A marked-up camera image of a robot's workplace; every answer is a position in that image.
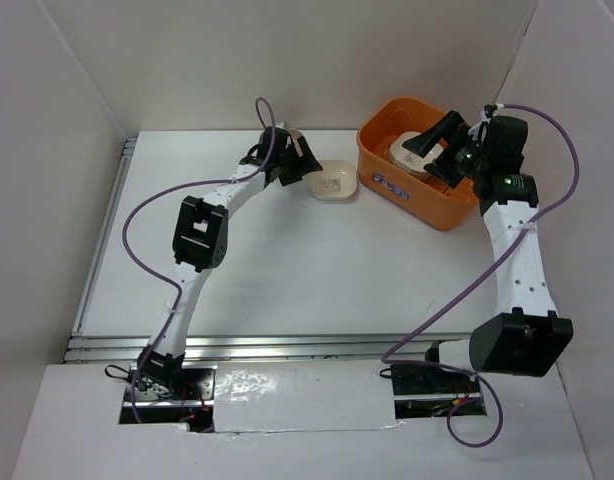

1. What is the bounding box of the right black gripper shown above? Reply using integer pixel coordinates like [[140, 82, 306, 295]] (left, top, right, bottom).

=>
[[403, 109, 492, 189]]

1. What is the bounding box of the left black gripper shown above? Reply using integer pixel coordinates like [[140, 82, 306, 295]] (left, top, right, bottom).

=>
[[275, 136, 321, 187]]

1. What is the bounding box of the cream square plate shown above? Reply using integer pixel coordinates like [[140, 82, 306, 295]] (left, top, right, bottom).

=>
[[388, 131, 443, 181], [305, 160, 358, 203]]

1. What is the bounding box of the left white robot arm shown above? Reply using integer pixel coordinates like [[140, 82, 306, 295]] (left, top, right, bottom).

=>
[[136, 126, 322, 399]]

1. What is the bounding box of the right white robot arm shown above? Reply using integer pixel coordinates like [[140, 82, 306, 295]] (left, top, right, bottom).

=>
[[405, 104, 573, 392]]

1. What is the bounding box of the orange plastic bin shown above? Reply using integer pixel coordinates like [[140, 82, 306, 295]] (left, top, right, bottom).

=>
[[356, 97, 478, 231]]

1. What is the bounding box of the white foil cover plate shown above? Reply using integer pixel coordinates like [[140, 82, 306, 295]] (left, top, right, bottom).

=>
[[213, 360, 397, 433]]

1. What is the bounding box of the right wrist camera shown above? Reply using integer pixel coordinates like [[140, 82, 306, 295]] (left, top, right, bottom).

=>
[[480, 103, 504, 123]]

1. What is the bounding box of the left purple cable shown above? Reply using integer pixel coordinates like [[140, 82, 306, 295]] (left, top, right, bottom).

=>
[[122, 97, 278, 424]]

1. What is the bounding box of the purple cable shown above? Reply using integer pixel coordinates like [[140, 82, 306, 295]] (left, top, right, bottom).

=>
[[381, 102, 581, 448], [122, 97, 278, 424]]

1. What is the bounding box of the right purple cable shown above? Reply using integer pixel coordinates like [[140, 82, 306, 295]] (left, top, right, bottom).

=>
[[381, 102, 581, 448]]

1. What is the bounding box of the aluminium rail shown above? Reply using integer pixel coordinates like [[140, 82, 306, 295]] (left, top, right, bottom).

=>
[[64, 333, 438, 362]]

